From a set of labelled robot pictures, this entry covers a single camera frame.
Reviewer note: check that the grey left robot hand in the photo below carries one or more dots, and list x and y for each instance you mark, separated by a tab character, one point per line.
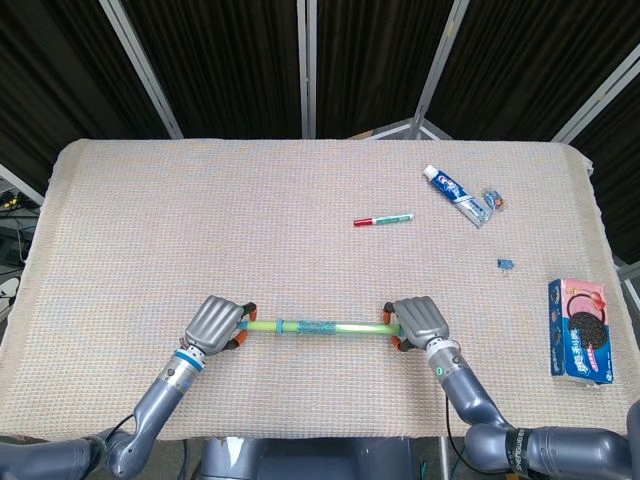
212	322

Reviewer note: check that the blue green water pump toy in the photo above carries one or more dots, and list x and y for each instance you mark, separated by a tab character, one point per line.
350	328

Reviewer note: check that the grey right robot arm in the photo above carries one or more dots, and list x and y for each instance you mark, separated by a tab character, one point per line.
465	390

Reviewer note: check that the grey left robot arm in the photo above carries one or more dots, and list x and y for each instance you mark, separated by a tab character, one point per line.
160	395

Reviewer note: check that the beige woven tablecloth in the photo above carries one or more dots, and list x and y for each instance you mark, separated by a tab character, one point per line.
200	225

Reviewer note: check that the grey robot torso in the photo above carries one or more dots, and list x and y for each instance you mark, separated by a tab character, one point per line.
310	457

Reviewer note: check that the white marker with red cap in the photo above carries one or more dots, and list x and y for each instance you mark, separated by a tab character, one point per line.
390	218

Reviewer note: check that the white screen base bar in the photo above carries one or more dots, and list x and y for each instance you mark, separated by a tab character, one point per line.
22	185

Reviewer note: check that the brown cardboard piece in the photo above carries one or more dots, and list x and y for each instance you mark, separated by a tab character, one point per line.
364	134

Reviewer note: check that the dark pleated screen curtain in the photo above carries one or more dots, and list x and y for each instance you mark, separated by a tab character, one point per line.
60	75
525	60
220	65
370	60
620	165

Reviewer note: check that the blue and white toothpaste tube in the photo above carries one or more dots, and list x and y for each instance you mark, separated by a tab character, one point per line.
457	192

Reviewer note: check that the small blue clip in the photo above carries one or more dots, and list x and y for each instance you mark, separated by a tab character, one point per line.
504	263

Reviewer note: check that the small blue snack packet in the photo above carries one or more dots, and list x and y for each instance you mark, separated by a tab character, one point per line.
494	199

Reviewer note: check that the blue cookie box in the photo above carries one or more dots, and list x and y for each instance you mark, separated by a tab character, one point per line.
580	330

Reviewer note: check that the white screen frame post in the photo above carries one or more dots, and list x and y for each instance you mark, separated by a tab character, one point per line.
306	70
595	95
142	75
440	65

